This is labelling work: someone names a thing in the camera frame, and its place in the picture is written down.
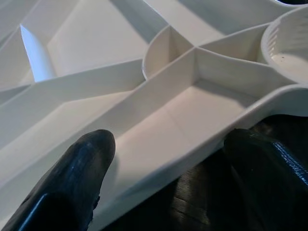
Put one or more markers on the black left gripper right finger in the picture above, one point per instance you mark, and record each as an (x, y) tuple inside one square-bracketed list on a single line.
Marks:
[(269, 187)]

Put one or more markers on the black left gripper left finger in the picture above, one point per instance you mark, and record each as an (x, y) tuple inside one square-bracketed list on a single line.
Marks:
[(72, 180)]

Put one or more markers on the white plastic table top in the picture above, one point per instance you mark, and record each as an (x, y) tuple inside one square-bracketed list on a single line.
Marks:
[(168, 108)]

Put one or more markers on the black plastic table cover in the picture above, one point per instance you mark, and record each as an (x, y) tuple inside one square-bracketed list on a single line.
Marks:
[(192, 192)]

